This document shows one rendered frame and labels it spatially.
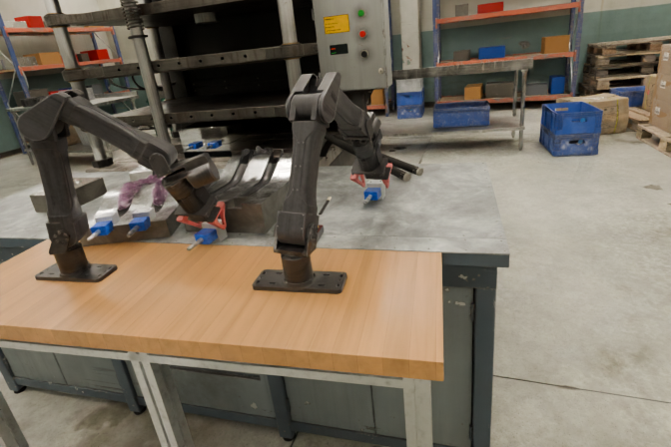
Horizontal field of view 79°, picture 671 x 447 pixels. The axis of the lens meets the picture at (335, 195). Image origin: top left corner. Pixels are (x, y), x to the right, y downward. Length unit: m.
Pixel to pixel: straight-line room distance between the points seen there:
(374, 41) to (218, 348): 1.39
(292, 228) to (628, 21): 7.36
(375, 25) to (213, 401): 1.58
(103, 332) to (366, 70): 1.38
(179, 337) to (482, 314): 0.72
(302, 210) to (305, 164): 0.10
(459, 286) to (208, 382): 0.96
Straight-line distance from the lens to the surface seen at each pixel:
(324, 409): 1.50
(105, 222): 1.34
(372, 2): 1.83
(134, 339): 0.91
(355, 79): 1.85
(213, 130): 2.08
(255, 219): 1.15
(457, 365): 1.26
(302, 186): 0.84
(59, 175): 1.12
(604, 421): 1.80
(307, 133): 0.86
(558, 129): 4.51
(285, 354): 0.76
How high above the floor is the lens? 1.28
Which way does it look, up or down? 20 degrees down
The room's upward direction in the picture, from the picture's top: 6 degrees counter-clockwise
